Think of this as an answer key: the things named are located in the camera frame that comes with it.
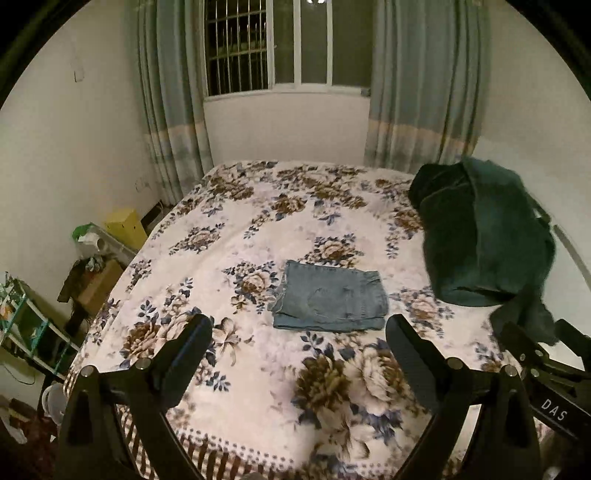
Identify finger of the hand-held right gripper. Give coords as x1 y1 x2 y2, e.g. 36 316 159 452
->
501 320 551 371
553 318 591 358

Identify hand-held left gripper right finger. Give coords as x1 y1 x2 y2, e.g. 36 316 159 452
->
385 314 542 480

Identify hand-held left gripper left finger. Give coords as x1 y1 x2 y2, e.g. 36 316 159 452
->
54 314 213 480

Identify folded blue jeans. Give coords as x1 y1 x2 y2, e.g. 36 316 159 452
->
267 259 389 333

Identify cardboard box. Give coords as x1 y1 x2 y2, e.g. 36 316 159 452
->
75 259 125 315

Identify white plastic container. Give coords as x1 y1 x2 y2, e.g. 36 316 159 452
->
42 380 69 426

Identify dark wooden stool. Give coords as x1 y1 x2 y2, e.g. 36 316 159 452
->
57 258 95 335

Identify yellow box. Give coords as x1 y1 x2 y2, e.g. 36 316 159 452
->
103 208 149 253

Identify floral bed blanket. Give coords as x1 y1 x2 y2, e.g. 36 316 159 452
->
62 160 557 480

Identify green shelf rack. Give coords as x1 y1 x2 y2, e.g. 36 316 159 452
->
0 271 80 373

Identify grey-green curtain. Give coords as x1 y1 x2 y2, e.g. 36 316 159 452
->
363 0 491 169
137 0 215 206

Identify barred window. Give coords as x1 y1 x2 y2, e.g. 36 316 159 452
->
202 0 376 99

